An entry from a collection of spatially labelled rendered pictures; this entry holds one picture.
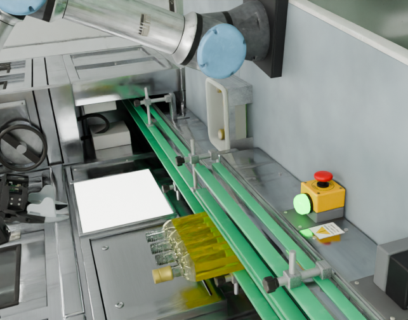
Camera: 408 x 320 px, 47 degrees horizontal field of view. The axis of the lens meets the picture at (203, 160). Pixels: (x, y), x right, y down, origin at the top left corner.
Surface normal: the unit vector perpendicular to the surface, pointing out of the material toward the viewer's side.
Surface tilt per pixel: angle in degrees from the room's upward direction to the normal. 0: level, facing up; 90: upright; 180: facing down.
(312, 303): 90
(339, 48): 0
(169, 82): 90
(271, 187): 90
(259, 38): 71
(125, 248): 90
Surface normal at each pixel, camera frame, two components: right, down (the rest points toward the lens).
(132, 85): 0.32, 0.37
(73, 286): -0.06, -0.91
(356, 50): -0.94, 0.18
